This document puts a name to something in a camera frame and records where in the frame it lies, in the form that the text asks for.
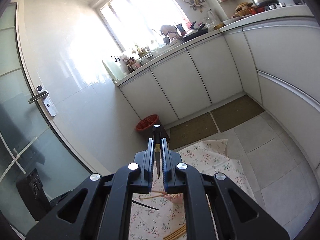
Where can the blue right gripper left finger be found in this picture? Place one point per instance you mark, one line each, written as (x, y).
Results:
(148, 166)

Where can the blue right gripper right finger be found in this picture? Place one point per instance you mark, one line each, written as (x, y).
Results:
(166, 165)

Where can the black chopstick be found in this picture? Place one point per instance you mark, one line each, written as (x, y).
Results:
(157, 147)

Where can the white kitchen cabinets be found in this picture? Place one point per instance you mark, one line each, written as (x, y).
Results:
(272, 56)

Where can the dark red trash bin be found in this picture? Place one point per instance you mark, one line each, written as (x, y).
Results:
(144, 130)

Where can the olive floor mat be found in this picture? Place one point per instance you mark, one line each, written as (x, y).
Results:
(236, 112)
(191, 131)

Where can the pink perforated utensil holder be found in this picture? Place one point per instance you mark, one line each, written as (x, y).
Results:
(174, 198)

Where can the glass sliding door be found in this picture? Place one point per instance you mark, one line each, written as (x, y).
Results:
(27, 141)

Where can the floral tablecloth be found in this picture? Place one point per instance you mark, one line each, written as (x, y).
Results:
(207, 157)

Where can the black frying pan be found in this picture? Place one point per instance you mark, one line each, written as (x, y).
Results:
(196, 33)

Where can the silver door handle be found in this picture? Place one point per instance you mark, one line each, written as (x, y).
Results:
(42, 95)

